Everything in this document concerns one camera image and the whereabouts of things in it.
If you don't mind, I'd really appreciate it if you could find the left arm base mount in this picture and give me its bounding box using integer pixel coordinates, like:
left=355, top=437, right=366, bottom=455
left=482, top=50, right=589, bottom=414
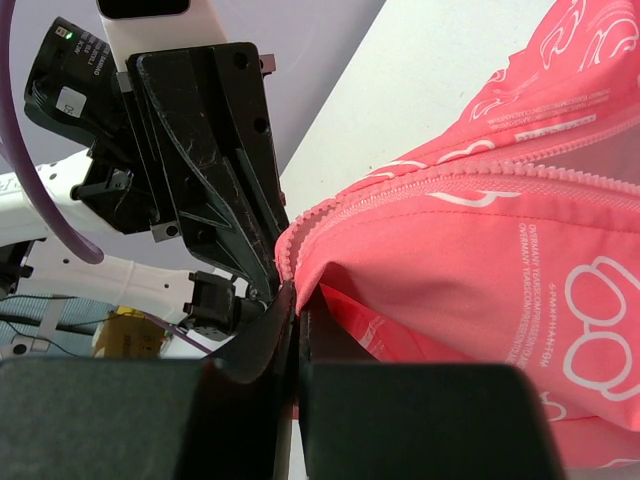
left=180, top=271, right=266, bottom=341

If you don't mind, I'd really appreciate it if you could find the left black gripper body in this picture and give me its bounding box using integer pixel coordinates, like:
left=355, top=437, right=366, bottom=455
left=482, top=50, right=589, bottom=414
left=24, top=17, right=175, bottom=234

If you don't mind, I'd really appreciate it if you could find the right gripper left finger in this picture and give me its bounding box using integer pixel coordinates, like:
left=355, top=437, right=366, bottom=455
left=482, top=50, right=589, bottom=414
left=1, top=284, right=295, bottom=479

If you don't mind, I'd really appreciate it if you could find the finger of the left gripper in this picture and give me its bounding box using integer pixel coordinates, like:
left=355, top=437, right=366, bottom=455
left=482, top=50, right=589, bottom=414
left=213, top=42, right=288, bottom=235
left=127, top=49, right=282, bottom=300

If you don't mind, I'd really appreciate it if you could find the pink hooded kids jacket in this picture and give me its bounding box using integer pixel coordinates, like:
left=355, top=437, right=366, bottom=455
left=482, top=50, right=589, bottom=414
left=275, top=1, right=639, bottom=469

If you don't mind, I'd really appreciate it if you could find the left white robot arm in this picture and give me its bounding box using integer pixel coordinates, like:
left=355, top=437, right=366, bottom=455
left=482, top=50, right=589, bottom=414
left=1, top=1, right=287, bottom=337

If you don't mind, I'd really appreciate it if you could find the yellow box in background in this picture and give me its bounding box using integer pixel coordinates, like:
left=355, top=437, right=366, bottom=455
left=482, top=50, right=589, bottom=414
left=91, top=306, right=166, bottom=359

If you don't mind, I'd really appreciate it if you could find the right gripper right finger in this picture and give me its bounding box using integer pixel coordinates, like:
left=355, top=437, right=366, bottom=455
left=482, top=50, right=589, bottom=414
left=300, top=309, right=566, bottom=479

